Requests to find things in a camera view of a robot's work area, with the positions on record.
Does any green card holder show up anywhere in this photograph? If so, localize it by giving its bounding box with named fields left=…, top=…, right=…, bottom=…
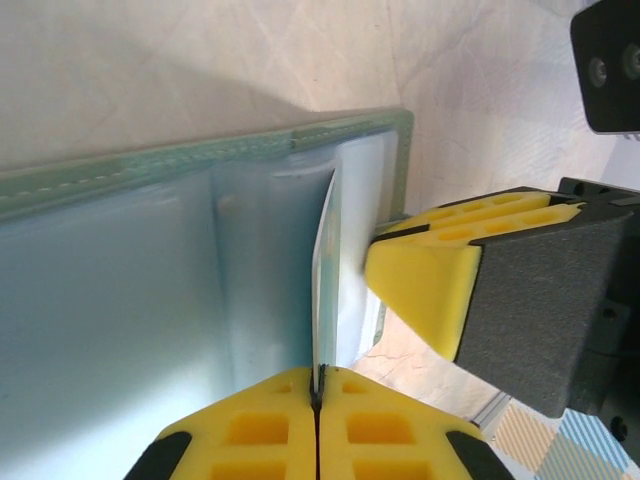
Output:
left=0, top=107, right=417, bottom=480

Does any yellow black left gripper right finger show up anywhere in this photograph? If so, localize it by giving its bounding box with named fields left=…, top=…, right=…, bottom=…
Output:
left=317, top=367, right=514, bottom=480

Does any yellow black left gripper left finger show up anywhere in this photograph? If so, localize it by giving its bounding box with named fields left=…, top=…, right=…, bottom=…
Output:
left=127, top=366, right=319, bottom=480

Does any white card with teal print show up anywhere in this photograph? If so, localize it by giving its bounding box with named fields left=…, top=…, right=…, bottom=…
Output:
left=308, top=172, right=347, bottom=374

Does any aluminium frame rail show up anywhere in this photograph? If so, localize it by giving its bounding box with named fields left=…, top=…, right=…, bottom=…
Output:
left=469, top=392, right=511, bottom=431

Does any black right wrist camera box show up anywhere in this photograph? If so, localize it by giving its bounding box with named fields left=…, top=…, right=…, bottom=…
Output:
left=569, top=0, right=640, bottom=134

